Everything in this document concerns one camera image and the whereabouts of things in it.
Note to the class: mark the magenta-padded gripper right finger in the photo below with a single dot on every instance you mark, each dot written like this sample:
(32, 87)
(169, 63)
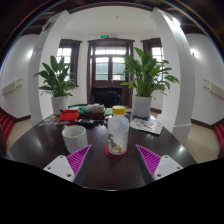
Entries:
(165, 166)

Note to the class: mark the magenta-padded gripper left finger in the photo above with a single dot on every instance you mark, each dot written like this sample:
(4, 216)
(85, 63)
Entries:
(61, 166)

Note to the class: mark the yellow-capped clear drink bottle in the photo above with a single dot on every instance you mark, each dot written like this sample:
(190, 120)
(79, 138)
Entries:
(117, 133)

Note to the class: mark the white speckled mug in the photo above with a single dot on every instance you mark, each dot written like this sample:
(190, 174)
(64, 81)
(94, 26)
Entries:
(75, 138)

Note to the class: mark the printed magazine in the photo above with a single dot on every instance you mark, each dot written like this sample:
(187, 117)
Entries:
(146, 125)

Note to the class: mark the flat round red coaster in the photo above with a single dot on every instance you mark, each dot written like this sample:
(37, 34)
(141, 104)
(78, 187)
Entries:
(106, 152)

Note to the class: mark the red box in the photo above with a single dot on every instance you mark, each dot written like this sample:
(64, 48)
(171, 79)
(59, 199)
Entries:
(69, 115)

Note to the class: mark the green notebook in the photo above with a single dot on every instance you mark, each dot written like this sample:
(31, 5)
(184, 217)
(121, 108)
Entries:
(108, 111)

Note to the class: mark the black chair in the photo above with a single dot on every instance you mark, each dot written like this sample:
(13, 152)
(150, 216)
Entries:
(106, 97)

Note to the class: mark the small potted leafy plant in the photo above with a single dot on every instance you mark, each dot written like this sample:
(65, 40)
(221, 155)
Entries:
(56, 80)

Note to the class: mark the large potted leafy plant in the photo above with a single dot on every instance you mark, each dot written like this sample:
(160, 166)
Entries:
(146, 76)

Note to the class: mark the dark wooden double door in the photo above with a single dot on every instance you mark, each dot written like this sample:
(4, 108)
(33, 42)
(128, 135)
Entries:
(110, 66)

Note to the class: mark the dark-framed window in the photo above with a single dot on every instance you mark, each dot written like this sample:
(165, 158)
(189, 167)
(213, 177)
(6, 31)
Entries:
(155, 50)
(71, 53)

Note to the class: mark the green exit sign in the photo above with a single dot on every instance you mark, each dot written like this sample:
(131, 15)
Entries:
(104, 36)

